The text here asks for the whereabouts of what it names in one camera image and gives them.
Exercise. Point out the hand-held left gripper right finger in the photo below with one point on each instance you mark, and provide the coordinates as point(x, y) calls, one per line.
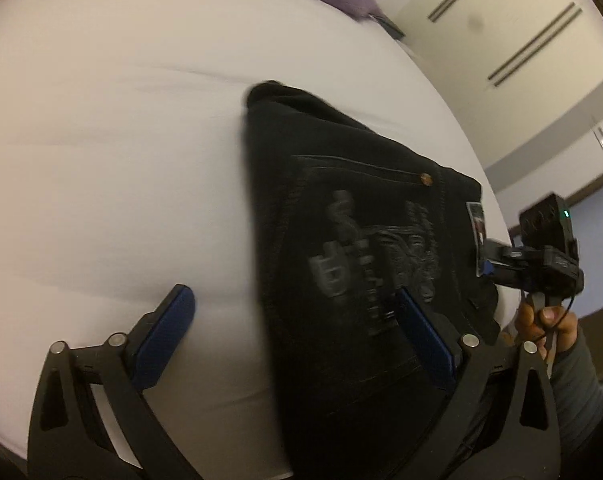
point(431, 332)

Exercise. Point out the grey padded headboard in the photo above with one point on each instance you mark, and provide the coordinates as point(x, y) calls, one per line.
point(391, 27)

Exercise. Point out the person's right forearm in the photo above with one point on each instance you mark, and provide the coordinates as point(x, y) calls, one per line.
point(576, 390)

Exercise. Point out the white bed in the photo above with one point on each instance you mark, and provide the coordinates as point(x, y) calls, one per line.
point(106, 160)

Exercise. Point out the person's right hand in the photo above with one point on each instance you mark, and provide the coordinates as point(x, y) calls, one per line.
point(536, 327)

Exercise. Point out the black denim pants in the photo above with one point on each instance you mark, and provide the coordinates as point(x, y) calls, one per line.
point(331, 210)

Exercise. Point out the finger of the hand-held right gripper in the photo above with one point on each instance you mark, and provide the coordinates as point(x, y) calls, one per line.
point(489, 267)
point(494, 248)

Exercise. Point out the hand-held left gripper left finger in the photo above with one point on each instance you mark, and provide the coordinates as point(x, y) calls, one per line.
point(166, 335)

